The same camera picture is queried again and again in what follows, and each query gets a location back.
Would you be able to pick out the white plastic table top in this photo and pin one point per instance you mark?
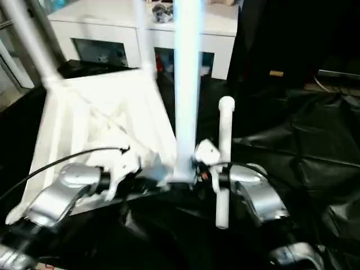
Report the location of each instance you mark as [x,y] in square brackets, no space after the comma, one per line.
[101,118]

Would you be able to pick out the black flat device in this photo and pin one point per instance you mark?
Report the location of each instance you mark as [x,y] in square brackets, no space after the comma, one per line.
[340,74]

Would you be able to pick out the grey bundle on cabinet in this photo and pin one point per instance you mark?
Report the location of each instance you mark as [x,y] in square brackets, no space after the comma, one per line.
[162,12]

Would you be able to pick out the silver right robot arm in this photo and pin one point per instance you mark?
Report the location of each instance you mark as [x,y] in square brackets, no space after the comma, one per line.
[256,194]

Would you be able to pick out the small yellow label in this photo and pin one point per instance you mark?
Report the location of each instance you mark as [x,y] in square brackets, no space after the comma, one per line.
[276,73]

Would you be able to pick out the white plastic table leg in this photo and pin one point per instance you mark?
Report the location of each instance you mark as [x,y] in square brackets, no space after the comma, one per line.
[188,84]
[34,39]
[146,39]
[225,146]

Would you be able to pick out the white cabinet with glass doors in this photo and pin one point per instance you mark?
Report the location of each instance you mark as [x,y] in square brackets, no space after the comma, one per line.
[107,28]

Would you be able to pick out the black tall cabinet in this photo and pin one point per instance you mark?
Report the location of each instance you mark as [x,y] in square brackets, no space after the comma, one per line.
[292,31]

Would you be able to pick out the black plastic mat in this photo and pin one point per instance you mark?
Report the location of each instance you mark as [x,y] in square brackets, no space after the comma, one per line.
[304,146]

